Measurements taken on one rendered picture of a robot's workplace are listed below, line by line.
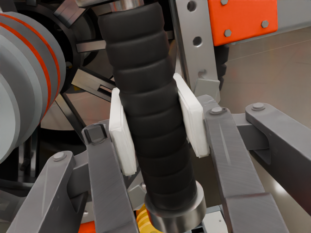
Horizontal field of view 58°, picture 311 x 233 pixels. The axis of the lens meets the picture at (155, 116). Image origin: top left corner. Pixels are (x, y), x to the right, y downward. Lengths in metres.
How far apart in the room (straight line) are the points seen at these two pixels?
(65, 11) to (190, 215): 0.37
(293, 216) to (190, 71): 0.97
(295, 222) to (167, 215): 1.07
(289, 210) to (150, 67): 1.18
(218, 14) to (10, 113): 0.27
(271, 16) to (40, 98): 0.30
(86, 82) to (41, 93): 0.21
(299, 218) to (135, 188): 0.90
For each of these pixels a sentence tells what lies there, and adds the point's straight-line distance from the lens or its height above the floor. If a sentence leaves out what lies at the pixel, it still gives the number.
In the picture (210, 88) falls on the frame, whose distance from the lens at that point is 0.40.
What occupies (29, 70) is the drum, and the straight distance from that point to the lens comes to 0.29.
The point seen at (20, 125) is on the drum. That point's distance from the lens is 0.27.
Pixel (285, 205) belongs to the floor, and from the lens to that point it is 1.31.
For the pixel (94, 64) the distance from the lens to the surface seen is 0.78.
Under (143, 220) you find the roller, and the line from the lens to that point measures 0.53.
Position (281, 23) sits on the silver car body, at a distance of 0.75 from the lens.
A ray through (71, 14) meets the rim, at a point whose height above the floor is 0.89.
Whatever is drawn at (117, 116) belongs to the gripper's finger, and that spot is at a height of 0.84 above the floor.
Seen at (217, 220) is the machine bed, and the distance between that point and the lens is 1.15.
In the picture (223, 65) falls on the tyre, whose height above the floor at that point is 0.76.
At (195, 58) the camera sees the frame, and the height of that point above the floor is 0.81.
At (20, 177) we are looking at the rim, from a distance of 0.60.
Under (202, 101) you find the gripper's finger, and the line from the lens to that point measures 0.17.
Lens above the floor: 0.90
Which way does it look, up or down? 24 degrees down
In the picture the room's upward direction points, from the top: 14 degrees counter-clockwise
